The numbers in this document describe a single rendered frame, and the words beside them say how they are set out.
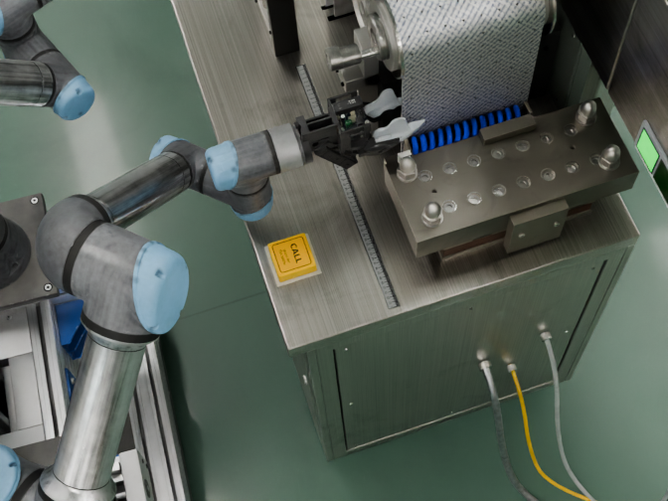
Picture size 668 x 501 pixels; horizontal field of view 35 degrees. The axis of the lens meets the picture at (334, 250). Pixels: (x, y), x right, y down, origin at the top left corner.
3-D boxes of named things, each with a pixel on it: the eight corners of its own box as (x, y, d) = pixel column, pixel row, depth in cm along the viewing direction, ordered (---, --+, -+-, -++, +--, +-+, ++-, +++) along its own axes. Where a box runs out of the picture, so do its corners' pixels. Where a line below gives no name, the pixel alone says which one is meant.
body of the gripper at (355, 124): (375, 124, 171) (304, 146, 170) (376, 151, 179) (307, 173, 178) (360, 86, 174) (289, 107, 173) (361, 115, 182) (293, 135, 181)
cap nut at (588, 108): (572, 111, 186) (576, 96, 182) (590, 105, 186) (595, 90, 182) (580, 128, 184) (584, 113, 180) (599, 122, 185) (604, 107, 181)
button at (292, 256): (268, 250, 192) (266, 244, 189) (305, 238, 192) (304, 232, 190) (279, 282, 189) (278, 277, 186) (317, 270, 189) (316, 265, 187)
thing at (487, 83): (401, 139, 186) (402, 78, 169) (526, 100, 188) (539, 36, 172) (401, 141, 186) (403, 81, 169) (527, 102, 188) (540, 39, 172)
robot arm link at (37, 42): (35, 97, 189) (15, 61, 179) (1, 59, 193) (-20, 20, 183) (72, 73, 191) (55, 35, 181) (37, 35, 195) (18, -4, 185)
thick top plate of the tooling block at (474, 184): (384, 181, 189) (384, 163, 183) (593, 115, 192) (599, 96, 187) (416, 257, 182) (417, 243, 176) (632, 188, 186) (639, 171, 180)
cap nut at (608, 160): (594, 155, 182) (598, 142, 178) (614, 149, 182) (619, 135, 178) (603, 173, 180) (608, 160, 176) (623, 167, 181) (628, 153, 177)
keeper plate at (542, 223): (502, 244, 189) (509, 216, 179) (555, 227, 190) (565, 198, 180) (508, 256, 188) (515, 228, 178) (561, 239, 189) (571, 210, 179)
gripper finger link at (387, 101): (417, 85, 176) (368, 108, 175) (416, 105, 181) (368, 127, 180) (408, 72, 177) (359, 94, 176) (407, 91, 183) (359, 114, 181)
